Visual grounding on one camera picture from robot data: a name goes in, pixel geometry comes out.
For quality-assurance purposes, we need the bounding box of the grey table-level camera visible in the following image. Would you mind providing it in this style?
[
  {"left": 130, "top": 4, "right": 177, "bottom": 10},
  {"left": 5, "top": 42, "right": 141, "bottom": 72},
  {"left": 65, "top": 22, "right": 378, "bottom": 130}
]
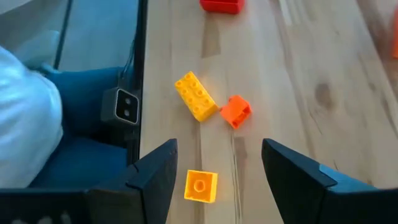
[{"left": 100, "top": 86, "right": 140, "bottom": 126}]

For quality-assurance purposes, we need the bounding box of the red toy brick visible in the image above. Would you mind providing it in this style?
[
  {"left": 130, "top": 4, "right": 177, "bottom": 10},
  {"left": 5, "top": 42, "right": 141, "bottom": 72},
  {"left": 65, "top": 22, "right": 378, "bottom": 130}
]
[{"left": 199, "top": 0, "right": 246, "bottom": 15}]

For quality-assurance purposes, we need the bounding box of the small orange toy brick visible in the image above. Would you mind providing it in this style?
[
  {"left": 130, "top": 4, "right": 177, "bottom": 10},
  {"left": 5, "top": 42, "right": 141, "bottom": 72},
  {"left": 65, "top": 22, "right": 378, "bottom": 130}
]
[{"left": 220, "top": 94, "right": 253, "bottom": 130}]

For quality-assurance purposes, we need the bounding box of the black aluminium table frame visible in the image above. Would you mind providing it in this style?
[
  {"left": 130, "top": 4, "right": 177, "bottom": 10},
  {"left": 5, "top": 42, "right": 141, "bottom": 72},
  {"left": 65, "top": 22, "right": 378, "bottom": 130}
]
[{"left": 133, "top": 0, "right": 149, "bottom": 162}]

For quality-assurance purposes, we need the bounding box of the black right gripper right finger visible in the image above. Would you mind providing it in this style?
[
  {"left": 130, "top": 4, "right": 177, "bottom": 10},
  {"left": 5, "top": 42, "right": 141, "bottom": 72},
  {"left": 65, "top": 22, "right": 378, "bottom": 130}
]
[{"left": 261, "top": 138, "right": 398, "bottom": 224}]

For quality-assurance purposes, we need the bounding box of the small yellow toy brick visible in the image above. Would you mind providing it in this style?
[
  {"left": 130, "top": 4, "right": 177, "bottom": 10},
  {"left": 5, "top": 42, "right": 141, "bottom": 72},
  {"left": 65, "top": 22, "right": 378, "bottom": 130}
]
[{"left": 183, "top": 169, "right": 219, "bottom": 204}]

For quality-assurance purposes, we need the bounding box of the orange-red toy brick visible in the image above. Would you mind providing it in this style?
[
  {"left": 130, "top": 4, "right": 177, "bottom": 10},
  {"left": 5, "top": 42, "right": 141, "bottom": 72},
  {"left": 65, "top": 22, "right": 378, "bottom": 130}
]
[{"left": 391, "top": 6, "right": 398, "bottom": 60}]

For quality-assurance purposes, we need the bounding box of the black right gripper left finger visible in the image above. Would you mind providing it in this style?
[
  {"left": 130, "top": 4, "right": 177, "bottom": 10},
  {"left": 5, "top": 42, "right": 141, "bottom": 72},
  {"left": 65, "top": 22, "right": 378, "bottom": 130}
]
[{"left": 83, "top": 138, "right": 179, "bottom": 224}]

